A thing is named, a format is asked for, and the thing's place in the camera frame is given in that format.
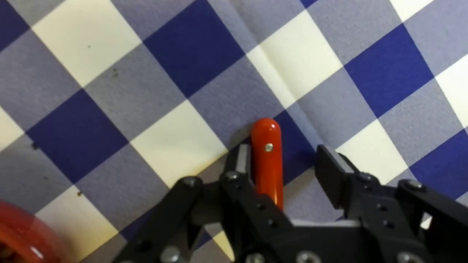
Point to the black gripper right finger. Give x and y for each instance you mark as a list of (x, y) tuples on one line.
[(404, 223)]

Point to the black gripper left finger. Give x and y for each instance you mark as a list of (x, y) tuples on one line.
[(244, 223)]

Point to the orange plastic bowl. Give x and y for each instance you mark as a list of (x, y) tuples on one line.
[(24, 238)]

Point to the blue white checkered tablecloth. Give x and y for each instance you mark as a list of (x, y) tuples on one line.
[(147, 96)]

